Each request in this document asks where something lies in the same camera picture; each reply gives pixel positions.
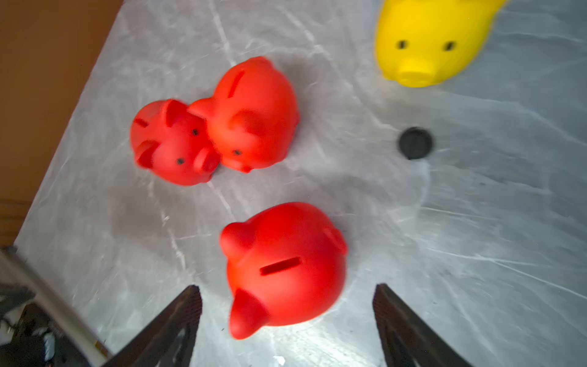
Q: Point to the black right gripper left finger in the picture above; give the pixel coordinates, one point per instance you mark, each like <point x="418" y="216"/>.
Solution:
<point x="169" y="339"/>

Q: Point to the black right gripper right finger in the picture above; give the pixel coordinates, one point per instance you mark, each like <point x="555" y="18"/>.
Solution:
<point x="406" y="339"/>

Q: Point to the red piggy bank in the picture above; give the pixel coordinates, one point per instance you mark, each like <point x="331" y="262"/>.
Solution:
<point x="286" y="265"/>
<point x="173" y="144"/>
<point x="252" y="115"/>

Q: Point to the black round bank plug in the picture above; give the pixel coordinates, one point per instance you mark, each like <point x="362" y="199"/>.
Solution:
<point x="415" y="143"/>

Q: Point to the yellow piggy bank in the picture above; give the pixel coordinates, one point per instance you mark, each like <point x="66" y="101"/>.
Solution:
<point x="424" y="43"/>

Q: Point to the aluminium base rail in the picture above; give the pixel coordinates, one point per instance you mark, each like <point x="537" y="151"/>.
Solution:
<point x="66" y="320"/>

